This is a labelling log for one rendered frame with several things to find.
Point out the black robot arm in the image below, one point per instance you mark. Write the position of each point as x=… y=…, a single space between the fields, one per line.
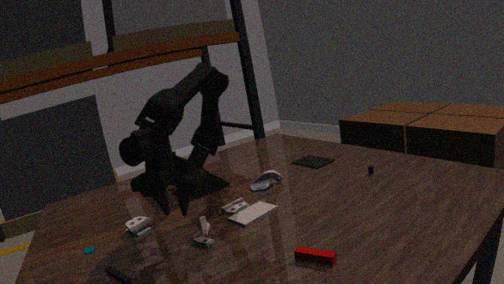
x=166 y=108

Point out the red rectangular block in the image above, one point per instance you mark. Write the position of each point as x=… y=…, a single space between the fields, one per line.
x=315 y=255

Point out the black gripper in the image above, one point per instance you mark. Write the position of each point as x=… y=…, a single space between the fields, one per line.
x=192 y=181

